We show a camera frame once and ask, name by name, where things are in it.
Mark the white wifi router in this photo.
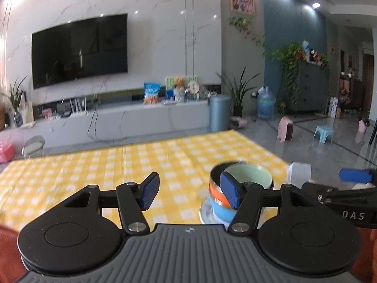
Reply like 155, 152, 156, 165
69, 98, 88, 118

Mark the green potted floor plant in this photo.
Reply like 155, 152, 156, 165
216, 67, 260, 118

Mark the black wall television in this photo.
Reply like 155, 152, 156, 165
31, 13, 128, 89

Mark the teddy bear toy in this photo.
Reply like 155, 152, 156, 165
174, 77, 185, 90

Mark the pink storage box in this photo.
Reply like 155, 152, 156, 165
0, 141, 14, 164

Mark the black power cable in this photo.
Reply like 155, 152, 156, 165
87, 110, 125, 142

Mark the blue glass vase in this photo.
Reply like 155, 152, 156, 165
13, 111, 23, 128

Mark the grey drawer cabinet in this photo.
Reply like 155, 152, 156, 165
287, 61, 330, 113

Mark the grey metal trash bin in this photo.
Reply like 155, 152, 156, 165
209, 94, 231, 132

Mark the green ceramic bowl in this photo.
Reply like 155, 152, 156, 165
224, 162, 274, 189

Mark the white phone stand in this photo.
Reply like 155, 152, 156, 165
287, 162, 312, 188

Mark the pink small heater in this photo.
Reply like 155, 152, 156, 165
277, 116, 294, 142

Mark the red sleeve forearm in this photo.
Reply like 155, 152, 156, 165
0, 225, 27, 283

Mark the framed wall picture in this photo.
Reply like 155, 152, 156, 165
229, 0, 256, 15

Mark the stainless steel bowl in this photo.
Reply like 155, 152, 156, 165
208, 160, 275, 221

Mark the long white tv cabinet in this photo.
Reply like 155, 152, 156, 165
1, 101, 209, 152

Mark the blue water jug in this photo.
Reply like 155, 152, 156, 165
257, 86, 276, 120

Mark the clear glass sticker plate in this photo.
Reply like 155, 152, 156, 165
199, 197, 229, 227

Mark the yellow checkered tablecloth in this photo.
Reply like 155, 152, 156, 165
1, 130, 287, 230

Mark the blue snack bag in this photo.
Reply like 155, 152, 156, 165
143, 83, 161, 104

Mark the grey cushioned stool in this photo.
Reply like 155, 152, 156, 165
22, 135, 45, 158

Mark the light blue plastic stool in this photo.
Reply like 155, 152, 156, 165
312, 125, 334, 148

